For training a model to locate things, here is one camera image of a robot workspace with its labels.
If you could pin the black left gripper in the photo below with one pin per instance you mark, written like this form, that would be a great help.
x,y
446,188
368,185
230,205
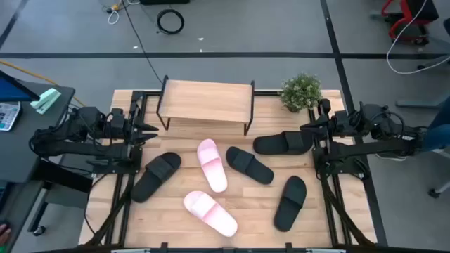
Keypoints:
x,y
130,130

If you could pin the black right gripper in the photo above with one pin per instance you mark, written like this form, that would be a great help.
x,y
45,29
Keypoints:
x,y
341,130

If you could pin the black slide sandal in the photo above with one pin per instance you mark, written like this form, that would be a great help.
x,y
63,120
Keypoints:
x,y
277,144
290,204
154,177
249,165

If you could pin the pink slide sandal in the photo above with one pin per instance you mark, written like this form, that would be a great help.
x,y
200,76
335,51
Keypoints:
x,y
211,214
212,168

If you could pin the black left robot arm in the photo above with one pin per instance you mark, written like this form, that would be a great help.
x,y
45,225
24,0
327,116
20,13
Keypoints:
x,y
70,149

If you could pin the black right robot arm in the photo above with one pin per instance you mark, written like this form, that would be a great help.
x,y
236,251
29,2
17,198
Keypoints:
x,y
372,147

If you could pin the green potted plant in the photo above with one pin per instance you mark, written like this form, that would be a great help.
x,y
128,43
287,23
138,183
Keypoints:
x,y
300,93

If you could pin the mint green stapler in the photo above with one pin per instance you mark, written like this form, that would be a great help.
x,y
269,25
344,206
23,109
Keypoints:
x,y
45,100

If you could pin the person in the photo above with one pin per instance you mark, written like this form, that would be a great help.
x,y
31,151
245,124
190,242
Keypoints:
x,y
439,133

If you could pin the dark grey desk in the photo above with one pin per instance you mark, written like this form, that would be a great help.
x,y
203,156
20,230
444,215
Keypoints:
x,y
21,147

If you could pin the black office chair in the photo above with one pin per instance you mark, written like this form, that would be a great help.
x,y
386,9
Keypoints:
x,y
434,63

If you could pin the black box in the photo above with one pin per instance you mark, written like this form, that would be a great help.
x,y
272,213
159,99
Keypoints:
x,y
165,1

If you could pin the white calculator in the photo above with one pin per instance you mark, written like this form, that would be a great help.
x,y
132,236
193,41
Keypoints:
x,y
8,116

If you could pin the blue screen monitor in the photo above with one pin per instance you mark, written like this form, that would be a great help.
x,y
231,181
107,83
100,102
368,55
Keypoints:
x,y
10,91

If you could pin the red and black cart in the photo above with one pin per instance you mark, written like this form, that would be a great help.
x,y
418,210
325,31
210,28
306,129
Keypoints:
x,y
422,7

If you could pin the person's hand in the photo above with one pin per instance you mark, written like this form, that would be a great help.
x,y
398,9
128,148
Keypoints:
x,y
3,234

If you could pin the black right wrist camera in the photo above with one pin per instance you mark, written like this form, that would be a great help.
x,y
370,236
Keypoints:
x,y
341,116

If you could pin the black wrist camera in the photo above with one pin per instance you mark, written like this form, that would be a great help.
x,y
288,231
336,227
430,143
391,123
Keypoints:
x,y
341,116
118,114

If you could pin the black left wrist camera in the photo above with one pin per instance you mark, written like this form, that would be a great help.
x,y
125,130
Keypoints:
x,y
118,114

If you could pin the wooden shelf black metal frame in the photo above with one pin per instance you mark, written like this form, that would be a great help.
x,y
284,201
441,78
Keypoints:
x,y
205,100

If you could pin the black metal table frame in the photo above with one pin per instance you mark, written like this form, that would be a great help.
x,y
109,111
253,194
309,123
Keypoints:
x,y
246,251

